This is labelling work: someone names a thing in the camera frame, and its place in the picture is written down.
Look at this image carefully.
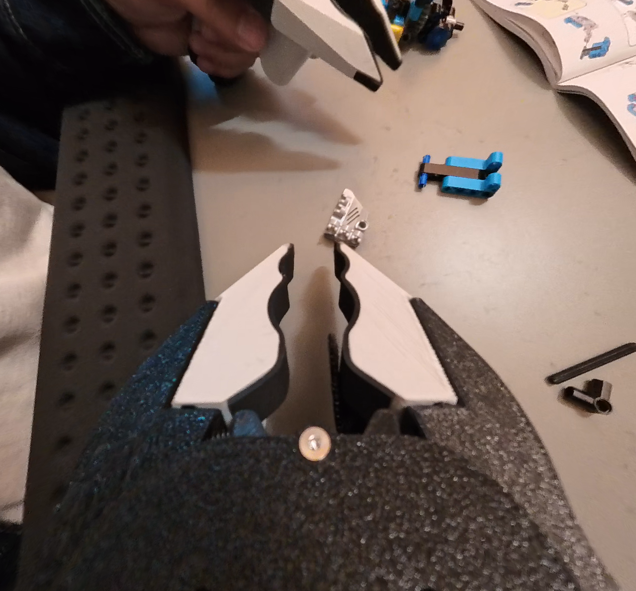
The blue yellow toy vehicle assembly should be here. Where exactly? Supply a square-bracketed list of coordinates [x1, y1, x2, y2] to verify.
[372, 0, 467, 51]

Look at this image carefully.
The open instruction booklet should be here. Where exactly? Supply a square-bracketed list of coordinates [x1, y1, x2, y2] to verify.
[444, 0, 636, 161]

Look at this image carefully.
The black brick pin connector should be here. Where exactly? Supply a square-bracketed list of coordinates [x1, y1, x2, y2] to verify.
[562, 378, 613, 413]

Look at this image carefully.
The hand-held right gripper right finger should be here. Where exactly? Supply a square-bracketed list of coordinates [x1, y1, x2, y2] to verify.
[328, 243, 458, 436]

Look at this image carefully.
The grey desk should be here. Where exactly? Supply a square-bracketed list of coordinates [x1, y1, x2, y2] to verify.
[185, 0, 636, 591]

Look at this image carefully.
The dark denim garment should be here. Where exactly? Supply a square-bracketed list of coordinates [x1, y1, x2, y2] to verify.
[0, 518, 22, 591]

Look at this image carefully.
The black perforated panel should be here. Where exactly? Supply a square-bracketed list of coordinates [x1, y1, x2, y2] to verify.
[16, 98, 208, 588]

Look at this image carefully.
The black brick axle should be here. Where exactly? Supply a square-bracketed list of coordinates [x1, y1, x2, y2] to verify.
[545, 342, 636, 384]

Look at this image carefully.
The person's left forearm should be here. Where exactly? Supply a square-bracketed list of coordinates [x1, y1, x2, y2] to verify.
[0, 0, 156, 190]

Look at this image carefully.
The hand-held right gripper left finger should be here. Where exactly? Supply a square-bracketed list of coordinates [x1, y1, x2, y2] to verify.
[171, 244, 295, 426]

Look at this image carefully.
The person's left hand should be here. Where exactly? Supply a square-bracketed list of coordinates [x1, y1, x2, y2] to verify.
[83, 0, 272, 78]

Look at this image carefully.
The grey wedge brick panel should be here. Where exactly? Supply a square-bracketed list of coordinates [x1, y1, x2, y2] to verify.
[323, 188, 372, 248]

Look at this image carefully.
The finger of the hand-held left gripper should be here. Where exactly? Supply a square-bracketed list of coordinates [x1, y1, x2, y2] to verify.
[292, 0, 403, 72]
[271, 0, 385, 93]

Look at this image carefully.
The white shirt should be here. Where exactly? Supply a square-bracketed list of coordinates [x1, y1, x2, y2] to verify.
[0, 165, 56, 525]

